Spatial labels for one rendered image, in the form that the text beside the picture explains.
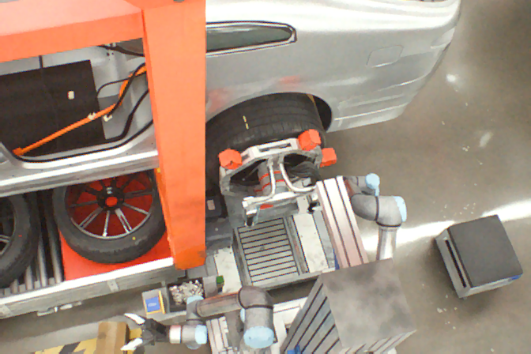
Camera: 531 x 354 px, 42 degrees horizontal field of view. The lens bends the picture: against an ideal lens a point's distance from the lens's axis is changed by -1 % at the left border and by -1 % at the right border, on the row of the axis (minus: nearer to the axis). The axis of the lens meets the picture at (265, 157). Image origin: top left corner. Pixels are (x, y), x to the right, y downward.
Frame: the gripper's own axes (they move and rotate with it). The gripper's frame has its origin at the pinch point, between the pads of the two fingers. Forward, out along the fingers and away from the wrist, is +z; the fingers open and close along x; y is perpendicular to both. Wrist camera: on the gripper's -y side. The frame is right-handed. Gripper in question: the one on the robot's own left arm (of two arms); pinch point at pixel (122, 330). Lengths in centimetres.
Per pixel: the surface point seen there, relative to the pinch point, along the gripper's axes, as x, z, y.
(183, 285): 47, -22, 61
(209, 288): 51, -36, 72
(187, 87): 34, -27, -119
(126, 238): 75, 12, 64
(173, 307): 36, -17, 65
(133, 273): 60, 7, 77
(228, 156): 89, -43, -1
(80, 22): 26, -2, -154
